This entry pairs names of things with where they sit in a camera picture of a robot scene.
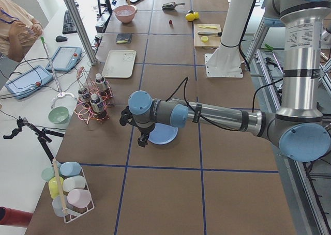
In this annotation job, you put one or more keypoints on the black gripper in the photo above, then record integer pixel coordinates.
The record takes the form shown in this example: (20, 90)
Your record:
(145, 129)

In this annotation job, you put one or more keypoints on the blue round plate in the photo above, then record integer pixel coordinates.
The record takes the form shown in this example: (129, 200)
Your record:
(162, 134)

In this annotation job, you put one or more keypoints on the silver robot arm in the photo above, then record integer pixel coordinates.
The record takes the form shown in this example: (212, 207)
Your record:
(296, 127)

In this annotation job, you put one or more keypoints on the dark drink bottle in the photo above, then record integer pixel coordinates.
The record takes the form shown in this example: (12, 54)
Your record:
(84, 95)
(100, 82)
(96, 104)

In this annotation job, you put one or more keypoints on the cream bear tray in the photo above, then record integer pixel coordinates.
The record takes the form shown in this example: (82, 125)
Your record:
(119, 64)

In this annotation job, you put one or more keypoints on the green bowl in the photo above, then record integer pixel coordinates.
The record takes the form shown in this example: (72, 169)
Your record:
(59, 115)

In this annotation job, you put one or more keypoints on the blue teach pendant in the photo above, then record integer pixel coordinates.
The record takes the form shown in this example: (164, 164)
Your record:
(65, 58)
(29, 82)

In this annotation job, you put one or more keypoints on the half lemon slice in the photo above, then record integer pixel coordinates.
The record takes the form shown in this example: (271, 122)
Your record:
(204, 39)

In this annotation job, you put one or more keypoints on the wooden cutting board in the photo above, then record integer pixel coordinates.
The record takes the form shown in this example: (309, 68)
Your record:
(214, 41)

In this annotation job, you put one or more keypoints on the yellow plastic knife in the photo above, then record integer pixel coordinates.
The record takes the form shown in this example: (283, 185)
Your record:
(210, 27)

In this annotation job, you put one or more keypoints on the pink bowl with ice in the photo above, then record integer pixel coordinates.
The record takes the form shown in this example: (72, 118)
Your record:
(125, 13)

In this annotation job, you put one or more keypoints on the black computer mouse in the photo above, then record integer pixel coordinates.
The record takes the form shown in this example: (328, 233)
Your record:
(61, 38)

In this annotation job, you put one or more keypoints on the yellow lemon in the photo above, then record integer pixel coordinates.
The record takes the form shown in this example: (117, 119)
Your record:
(196, 15)
(190, 17)

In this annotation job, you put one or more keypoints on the black keyboard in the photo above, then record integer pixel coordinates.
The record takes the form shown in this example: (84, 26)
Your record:
(68, 24)

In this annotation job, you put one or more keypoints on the metal scoop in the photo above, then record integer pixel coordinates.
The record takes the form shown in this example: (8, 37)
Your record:
(171, 6)

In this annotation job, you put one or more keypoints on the person in beige shirt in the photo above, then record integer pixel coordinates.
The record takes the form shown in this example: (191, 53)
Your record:
(19, 30)

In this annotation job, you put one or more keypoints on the copper wire bottle rack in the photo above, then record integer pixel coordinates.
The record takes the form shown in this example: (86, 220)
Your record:
(83, 110)

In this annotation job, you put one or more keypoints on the white wire cup rack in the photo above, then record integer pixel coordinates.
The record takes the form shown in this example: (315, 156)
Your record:
(69, 190)

